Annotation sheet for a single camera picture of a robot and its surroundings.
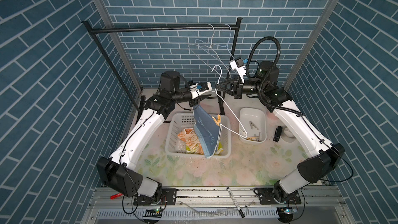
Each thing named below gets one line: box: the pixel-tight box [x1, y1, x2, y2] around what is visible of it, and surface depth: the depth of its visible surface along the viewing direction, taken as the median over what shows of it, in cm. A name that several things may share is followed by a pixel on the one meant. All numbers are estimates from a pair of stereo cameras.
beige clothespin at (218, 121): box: [211, 114, 221, 126], surface depth 63 cm
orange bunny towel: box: [177, 127, 205, 155], surface depth 88 cm
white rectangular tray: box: [238, 107, 267, 144], surface depth 101 cm
